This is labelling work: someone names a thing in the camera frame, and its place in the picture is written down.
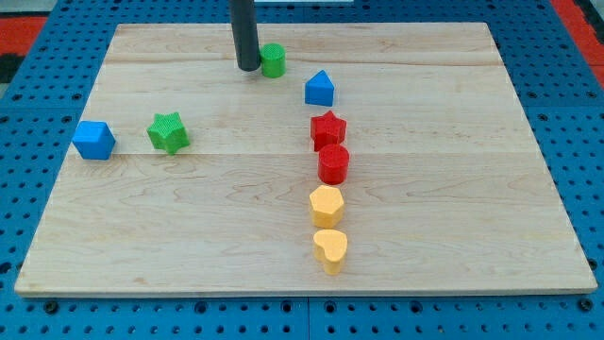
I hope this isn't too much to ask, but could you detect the blue cube block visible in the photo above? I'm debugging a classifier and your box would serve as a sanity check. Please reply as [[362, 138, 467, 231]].
[[72, 121, 115, 161]]

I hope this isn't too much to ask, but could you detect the red cylinder block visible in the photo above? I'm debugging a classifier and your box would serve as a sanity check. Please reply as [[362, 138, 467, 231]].
[[318, 144, 350, 185]]

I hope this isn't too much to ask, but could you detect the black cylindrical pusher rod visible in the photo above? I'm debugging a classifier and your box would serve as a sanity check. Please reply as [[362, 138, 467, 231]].
[[228, 0, 260, 72]]

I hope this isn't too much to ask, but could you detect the blue triangle block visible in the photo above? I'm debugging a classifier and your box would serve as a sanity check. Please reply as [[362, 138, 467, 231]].
[[305, 70, 335, 107]]

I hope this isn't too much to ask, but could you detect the red star block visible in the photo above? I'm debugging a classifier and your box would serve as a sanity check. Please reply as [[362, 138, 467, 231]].
[[310, 110, 347, 152]]

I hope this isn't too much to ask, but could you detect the yellow heart block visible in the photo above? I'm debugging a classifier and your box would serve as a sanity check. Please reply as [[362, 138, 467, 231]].
[[312, 229, 348, 275]]

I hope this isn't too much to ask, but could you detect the yellow hexagon block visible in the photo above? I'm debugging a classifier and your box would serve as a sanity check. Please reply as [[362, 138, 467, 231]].
[[309, 185, 344, 229]]

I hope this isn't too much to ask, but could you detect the light wooden board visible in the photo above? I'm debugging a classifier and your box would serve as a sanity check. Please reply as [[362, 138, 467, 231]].
[[15, 23, 597, 298]]

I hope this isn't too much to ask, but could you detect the green cylinder block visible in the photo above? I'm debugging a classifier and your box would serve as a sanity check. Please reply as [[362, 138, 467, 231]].
[[260, 42, 286, 78]]

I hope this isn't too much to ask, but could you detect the green star block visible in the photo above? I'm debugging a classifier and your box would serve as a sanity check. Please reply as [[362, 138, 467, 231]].
[[146, 111, 190, 155]]

